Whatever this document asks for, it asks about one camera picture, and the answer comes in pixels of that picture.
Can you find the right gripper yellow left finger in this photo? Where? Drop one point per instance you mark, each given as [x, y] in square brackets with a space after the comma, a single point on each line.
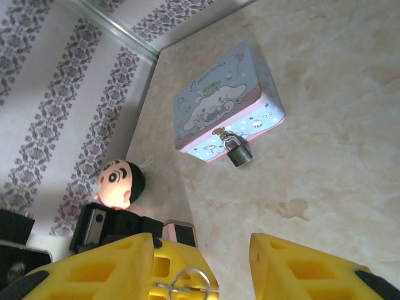
[93, 272]

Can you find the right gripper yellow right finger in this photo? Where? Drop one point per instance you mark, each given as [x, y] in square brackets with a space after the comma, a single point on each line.
[281, 281]

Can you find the small grey padlock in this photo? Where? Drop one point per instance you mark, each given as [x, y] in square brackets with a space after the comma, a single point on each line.
[240, 154]

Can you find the cartoon print tin box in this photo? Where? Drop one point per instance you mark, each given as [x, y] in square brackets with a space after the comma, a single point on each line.
[212, 93]

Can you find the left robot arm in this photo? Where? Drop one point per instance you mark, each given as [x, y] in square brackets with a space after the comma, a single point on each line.
[15, 226]

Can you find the cartoon boy plush head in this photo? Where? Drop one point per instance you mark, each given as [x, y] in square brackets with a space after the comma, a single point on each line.
[115, 187]

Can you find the aluminium frame post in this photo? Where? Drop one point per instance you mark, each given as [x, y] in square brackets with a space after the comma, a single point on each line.
[137, 43]

